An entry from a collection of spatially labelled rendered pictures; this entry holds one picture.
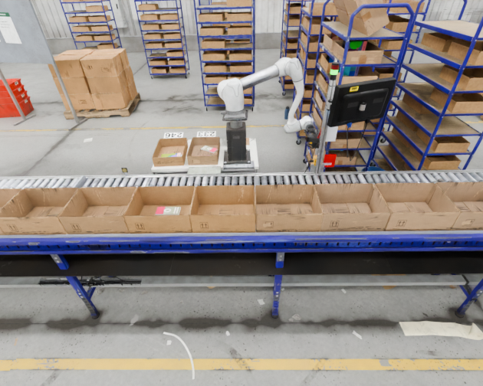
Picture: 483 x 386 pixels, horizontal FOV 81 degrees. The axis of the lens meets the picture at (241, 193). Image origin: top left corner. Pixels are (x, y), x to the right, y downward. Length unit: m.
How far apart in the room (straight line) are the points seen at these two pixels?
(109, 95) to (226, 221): 4.79
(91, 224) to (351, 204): 1.69
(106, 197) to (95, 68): 4.15
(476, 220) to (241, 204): 1.42
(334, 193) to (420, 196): 0.59
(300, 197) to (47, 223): 1.61
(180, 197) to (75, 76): 4.63
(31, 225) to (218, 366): 1.53
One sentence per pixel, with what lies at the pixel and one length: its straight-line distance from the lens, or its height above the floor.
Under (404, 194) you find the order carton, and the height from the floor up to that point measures 0.95.
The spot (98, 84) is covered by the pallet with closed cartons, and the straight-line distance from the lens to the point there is 6.16.
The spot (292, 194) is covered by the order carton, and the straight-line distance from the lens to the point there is 1.95.
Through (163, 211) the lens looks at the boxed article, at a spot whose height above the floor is 0.90.
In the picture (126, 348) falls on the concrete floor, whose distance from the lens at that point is 2.53.
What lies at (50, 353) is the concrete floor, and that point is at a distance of 2.76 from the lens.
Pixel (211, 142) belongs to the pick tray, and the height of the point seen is 0.79.
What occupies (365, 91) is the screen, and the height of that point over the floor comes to 1.49.
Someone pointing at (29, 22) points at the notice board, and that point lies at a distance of 5.90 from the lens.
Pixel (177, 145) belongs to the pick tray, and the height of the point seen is 0.77.
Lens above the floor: 2.17
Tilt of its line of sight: 38 degrees down
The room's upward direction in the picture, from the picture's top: 2 degrees counter-clockwise
